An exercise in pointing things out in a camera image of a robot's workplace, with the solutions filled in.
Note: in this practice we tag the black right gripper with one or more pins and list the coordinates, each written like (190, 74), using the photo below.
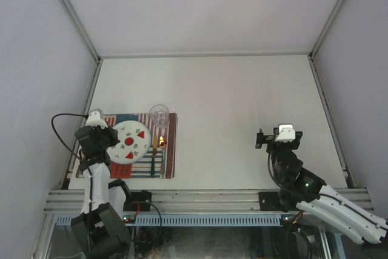
(271, 141)

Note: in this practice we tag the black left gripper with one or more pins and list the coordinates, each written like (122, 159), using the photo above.
(112, 133)

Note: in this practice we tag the white watermelon pattern plate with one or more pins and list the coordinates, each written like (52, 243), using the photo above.
(134, 142)

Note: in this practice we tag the striped patchwork placemat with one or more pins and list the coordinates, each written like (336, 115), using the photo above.
(141, 168)

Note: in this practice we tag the gold knife green handle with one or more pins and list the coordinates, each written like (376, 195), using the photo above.
(154, 152)

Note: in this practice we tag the pink handled spoon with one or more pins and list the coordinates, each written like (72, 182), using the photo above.
(163, 146)

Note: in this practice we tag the clear drinking glass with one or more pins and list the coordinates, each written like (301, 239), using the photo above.
(159, 115)

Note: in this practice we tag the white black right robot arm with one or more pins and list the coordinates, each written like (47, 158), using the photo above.
(307, 192)

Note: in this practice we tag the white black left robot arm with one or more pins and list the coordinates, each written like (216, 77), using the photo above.
(99, 229)

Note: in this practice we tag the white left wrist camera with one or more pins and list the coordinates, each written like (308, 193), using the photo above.
(96, 118)

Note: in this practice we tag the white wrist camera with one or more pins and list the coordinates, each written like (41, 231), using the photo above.
(96, 118)
(285, 133)

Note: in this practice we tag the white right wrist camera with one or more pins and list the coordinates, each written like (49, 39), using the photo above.
(285, 133)

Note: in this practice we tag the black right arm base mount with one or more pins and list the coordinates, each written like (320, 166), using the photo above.
(269, 202)

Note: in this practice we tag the aluminium front rail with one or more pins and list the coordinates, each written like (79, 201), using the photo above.
(172, 201)

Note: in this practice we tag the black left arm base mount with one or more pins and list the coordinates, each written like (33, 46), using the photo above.
(138, 201)

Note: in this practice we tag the grey slotted cable duct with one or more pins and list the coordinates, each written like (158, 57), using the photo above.
(205, 220)

